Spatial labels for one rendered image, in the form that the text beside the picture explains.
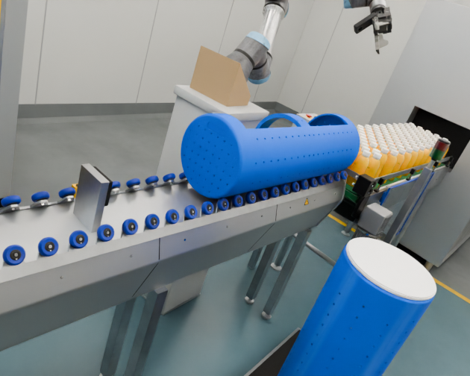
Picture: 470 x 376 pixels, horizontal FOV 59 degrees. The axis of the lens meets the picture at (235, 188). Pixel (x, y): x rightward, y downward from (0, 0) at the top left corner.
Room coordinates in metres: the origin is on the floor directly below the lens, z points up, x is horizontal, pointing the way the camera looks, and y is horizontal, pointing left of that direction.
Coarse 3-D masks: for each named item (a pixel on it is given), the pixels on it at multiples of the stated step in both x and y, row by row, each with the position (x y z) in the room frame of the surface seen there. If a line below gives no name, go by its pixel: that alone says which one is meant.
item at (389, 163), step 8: (400, 128) 3.16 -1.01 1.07; (368, 136) 2.52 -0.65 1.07; (376, 136) 2.62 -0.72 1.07; (368, 144) 2.38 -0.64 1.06; (384, 152) 2.27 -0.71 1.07; (400, 152) 2.40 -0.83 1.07; (408, 152) 2.50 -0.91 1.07; (416, 152) 2.60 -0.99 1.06; (424, 152) 2.78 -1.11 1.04; (384, 160) 2.25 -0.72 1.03; (392, 160) 2.28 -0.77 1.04; (400, 160) 2.38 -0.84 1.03; (408, 160) 2.48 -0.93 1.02; (416, 160) 2.68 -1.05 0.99; (424, 160) 2.79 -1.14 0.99; (384, 168) 2.28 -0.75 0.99; (392, 168) 2.29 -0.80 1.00; (400, 168) 2.48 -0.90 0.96; (408, 168) 2.58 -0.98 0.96; (376, 176) 2.25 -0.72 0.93; (400, 176) 2.49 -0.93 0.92
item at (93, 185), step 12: (84, 168) 0.95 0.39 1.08; (96, 168) 0.98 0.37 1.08; (84, 180) 0.95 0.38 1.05; (96, 180) 0.92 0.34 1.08; (108, 180) 0.94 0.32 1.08; (84, 192) 0.94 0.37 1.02; (96, 192) 0.91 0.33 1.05; (108, 192) 0.94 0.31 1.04; (84, 204) 0.94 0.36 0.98; (96, 204) 0.91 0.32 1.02; (84, 216) 0.93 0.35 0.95; (96, 216) 0.91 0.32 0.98; (96, 228) 0.92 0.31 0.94
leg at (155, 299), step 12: (156, 300) 1.11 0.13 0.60; (144, 312) 1.13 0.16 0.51; (156, 312) 1.13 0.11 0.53; (144, 324) 1.12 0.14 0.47; (156, 324) 1.14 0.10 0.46; (144, 336) 1.11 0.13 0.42; (132, 348) 1.14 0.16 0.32; (144, 348) 1.12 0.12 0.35; (132, 360) 1.13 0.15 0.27; (144, 360) 1.14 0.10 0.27; (132, 372) 1.12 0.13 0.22
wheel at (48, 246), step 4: (48, 236) 0.77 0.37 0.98; (40, 240) 0.75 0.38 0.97; (44, 240) 0.75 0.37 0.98; (48, 240) 0.76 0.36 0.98; (52, 240) 0.77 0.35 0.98; (56, 240) 0.77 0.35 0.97; (40, 244) 0.74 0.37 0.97; (44, 244) 0.75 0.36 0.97; (48, 244) 0.76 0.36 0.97; (52, 244) 0.76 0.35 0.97; (56, 244) 0.77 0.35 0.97; (40, 248) 0.74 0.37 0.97; (44, 248) 0.74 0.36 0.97; (48, 248) 0.75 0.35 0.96; (52, 248) 0.76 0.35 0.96; (56, 248) 0.76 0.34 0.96; (40, 252) 0.74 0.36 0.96; (44, 252) 0.74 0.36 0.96; (48, 252) 0.75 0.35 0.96; (52, 252) 0.75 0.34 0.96; (56, 252) 0.76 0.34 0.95; (44, 256) 0.74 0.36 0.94; (48, 256) 0.74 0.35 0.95
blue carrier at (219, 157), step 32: (192, 128) 1.35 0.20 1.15; (224, 128) 1.27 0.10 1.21; (256, 128) 1.70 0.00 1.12; (288, 128) 1.50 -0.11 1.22; (320, 128) 1.69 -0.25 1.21; (352, 128) 1.92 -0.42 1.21; (192, 160) 1.32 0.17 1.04; (224, 160) 1.25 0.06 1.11; (256, 160) 1.27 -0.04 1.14; (288, 160) 1.43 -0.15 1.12; (320, 160) 1.63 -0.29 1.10; (352, 160) 1.90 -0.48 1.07; (224, 192) 1.23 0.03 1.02
